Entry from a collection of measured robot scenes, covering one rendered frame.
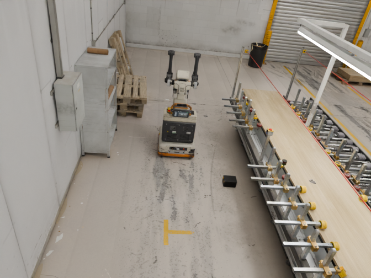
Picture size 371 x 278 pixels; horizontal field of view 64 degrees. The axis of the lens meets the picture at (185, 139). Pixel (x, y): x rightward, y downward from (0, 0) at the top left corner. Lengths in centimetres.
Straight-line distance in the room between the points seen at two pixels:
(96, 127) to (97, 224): 153
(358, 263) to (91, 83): 376
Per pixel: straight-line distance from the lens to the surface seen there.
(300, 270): 280
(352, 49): 328
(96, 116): 466
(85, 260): 374
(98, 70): 435
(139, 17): 1058
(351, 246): 332
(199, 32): 1069
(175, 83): 486
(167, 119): 475
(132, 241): 384
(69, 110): 365
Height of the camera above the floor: 304
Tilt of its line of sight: 33 degrees down
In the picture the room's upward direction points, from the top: 8 degrees clockwise
